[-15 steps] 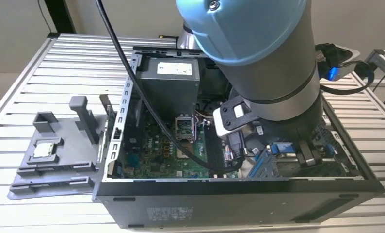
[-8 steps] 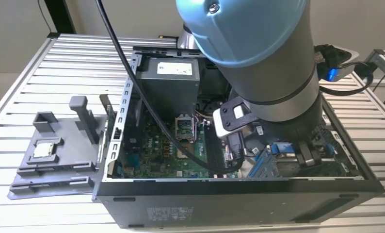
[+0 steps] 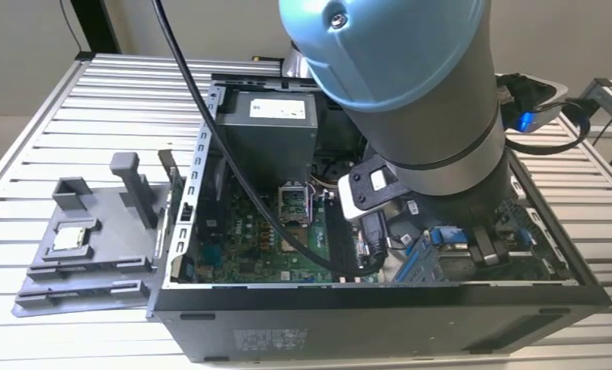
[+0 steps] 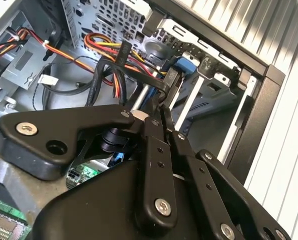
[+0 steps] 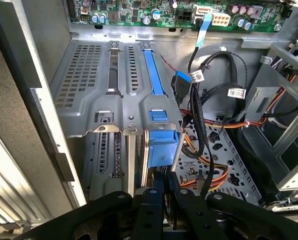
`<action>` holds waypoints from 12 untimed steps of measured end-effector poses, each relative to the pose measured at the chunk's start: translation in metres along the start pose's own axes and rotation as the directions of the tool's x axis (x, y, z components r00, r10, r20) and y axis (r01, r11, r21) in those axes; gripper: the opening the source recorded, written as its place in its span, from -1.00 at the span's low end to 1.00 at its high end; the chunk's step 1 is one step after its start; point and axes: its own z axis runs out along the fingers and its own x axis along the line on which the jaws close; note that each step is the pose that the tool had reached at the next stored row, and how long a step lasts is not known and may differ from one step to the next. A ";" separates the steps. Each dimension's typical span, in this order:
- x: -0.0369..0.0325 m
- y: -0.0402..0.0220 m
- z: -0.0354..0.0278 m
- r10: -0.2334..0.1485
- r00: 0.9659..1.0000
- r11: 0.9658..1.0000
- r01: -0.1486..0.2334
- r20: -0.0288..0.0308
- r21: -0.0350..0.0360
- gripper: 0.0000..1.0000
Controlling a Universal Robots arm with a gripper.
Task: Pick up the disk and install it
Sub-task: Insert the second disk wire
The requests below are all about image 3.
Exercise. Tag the round black case fan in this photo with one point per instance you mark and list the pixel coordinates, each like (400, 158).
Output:
(336, 169)

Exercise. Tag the silver camera with blue light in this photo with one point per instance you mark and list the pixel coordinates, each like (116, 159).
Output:
(555, 90)

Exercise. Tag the grey plastic parts rack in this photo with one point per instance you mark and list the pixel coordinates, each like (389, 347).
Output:
(109, 231)

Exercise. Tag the grey power supply box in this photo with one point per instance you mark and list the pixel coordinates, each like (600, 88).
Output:
(269, 146)

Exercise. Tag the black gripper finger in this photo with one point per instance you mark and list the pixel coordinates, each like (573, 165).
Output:
(491, 248)

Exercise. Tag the black PC case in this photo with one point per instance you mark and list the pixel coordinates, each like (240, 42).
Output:
(336, 327)

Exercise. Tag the metal locking lever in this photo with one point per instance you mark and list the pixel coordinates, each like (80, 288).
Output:
(312, 198)

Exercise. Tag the CPU socket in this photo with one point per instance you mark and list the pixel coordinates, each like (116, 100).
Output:
(301, 232)

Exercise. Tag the metal disk bay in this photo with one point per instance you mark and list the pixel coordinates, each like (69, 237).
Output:
(457, 270)

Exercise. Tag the hard disk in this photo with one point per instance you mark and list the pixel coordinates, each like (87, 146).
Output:
(449, 237)

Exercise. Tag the silver CPU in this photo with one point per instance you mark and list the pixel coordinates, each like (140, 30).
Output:
(69, 239)

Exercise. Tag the black metal post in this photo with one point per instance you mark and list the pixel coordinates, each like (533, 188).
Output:
(97, 27)

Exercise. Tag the graphics card with metal bracket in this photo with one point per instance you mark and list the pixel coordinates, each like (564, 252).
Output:
(173, 169)

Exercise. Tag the black RAM slot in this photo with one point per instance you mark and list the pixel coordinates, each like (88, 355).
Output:
(348, 243)
(336, 243)
(341, 243)
(353, 243)

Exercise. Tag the white camera with black bracket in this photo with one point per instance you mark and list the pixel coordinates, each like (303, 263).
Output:
(356, 204)

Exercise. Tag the green motherboard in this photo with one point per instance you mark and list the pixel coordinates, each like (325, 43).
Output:
(248, 266)

